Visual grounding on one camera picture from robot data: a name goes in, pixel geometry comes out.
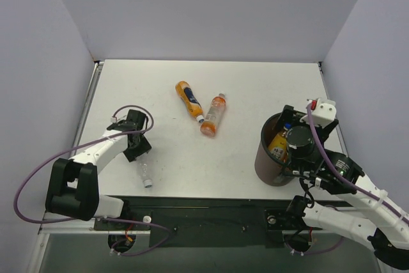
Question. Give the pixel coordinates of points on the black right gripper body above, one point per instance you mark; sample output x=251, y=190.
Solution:
x=288, y=117

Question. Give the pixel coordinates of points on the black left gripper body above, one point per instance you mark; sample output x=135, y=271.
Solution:
x=138, y=149

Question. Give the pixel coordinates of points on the yellow juice bottle blue cap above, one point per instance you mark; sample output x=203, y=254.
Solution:
x=277, y=147

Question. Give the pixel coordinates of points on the clear plastic bottle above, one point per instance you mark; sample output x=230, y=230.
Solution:
x=144, y=173

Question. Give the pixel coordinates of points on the orange bottle dark blue label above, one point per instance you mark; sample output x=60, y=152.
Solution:
x=192, y=105

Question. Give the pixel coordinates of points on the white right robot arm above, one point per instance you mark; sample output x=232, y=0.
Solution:
x=383, y=227

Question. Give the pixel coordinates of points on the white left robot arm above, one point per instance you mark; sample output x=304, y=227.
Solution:
x=73, y=189

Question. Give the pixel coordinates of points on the brown round bin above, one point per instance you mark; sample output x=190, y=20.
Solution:
x=267, y=167

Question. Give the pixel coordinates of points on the clear orange drink bottle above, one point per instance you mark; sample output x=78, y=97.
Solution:
x=214, y=115

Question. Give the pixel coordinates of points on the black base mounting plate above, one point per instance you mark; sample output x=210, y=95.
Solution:
x=210, y=222

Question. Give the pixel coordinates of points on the aluminium front rail frame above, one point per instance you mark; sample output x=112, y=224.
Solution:
x=183, y=162

